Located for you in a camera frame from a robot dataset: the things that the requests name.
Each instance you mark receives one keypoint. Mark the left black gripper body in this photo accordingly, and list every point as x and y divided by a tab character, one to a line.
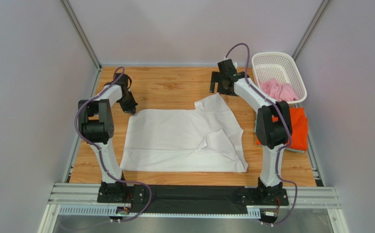
128	103

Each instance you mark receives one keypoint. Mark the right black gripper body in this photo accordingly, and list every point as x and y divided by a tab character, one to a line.
215	81

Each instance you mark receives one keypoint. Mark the white t shirt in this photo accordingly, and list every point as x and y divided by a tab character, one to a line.
205	139

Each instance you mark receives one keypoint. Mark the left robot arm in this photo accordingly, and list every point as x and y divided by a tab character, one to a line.
94	124

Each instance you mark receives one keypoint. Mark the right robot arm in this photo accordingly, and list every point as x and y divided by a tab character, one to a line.
253	95

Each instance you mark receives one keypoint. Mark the white plastic laundry basket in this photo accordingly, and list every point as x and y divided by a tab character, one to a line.
281	67

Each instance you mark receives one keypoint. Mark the pink t shirt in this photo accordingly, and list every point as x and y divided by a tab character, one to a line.
279	91

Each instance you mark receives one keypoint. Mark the folded orange t shirt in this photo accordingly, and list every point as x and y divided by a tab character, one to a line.
298	129

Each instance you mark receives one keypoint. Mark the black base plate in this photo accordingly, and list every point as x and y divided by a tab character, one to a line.
196	199

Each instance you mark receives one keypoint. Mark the left corner aluminium post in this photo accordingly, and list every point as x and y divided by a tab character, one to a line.
68	8

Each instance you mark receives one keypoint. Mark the corner aluminium post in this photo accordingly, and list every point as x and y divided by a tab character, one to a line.
68	8
321	10

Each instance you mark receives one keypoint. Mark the aluminium frame rail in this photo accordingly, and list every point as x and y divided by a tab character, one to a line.
81	199

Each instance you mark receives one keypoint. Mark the right corner aluminium post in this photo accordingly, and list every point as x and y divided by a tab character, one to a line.
321	10

